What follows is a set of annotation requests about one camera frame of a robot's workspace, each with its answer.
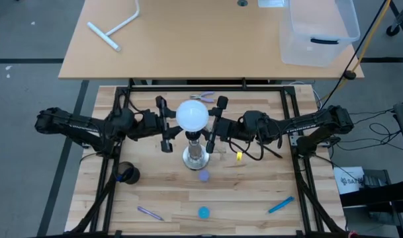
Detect black cup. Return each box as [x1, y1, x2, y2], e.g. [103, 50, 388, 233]
[116, 161, 142, 185]

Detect pale rectangular sheet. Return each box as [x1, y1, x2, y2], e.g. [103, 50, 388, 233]
[257, 0, 287, 9]

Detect blue pen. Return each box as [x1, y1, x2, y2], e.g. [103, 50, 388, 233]
[267, 196, 296, 215]

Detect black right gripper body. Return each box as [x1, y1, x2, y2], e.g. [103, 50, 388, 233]
[204, 95, 247, 154]

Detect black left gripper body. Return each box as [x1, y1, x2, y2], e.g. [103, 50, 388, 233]
[131, 95, 174, 154]

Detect purple handled pliers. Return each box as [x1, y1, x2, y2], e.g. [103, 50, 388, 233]
[189, 91, 216, 103]

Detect tan wooden desk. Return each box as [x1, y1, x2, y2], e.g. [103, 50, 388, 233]
[58, 0, 365, 81]

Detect white flood lightbulb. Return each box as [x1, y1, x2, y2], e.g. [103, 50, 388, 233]
[175, 99, 210, 132]

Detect black equipment cart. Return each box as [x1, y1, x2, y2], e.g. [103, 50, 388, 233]
[339, 168, 403, 238]

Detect black hanging cable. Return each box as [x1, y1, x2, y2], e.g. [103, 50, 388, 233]
[318, 0, 389, 115]

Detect white T-shaped pipe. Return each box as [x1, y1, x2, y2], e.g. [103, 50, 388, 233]
[86, 0, 141, 53]

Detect purple pen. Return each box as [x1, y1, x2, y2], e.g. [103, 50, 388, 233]
[136, 206, 165, 222]

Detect clear plastic storage bin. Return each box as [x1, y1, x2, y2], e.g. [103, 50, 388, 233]
[279, 0, 361, 68]

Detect black aluminium table frame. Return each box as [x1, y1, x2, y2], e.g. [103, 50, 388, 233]
[68, 78, 347, 238]

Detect black pen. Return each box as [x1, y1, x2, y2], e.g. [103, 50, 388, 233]
[265, 147, 284, 159]

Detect white printed paper sheet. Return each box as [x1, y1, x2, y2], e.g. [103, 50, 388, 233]
[333, 166, 366, 196]

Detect yellow hanging cable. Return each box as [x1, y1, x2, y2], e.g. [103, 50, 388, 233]
[320, 0, 393, 103]

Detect lilac round lid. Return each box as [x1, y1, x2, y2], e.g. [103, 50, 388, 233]
[197, 169, 212, 183]

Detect grey caster leg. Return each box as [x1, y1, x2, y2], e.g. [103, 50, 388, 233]
[385, 0, 403, 37]

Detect silver metal lamp base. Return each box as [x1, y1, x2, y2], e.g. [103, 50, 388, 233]
[181, 130, 211, 171]

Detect blue candle in glass jar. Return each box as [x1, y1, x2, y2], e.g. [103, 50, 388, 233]
[197, 206, 212, 220]

